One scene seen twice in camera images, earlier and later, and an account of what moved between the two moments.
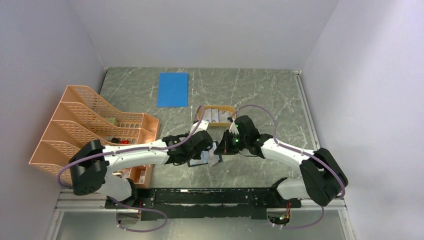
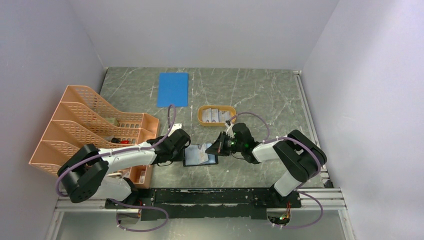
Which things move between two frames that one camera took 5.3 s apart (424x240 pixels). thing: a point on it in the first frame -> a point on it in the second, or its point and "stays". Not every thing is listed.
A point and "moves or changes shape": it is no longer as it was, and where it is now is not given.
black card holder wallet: [207, 156] stays
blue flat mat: [173, 89] stays
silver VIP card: [213, 159] moves or changes shape
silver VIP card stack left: [211, 115] stays
